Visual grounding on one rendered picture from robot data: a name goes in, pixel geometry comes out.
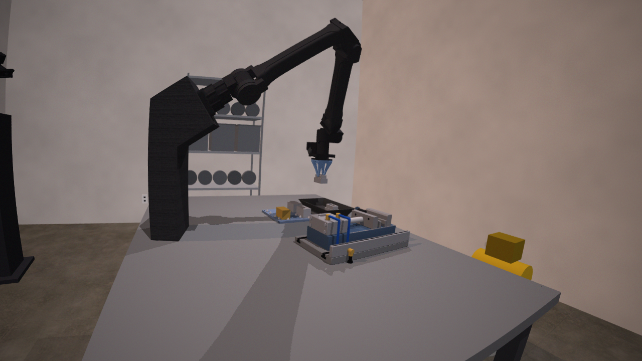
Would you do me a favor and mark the orange-yellow rectangular block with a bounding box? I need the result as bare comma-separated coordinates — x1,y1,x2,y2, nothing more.
276,207,290,220

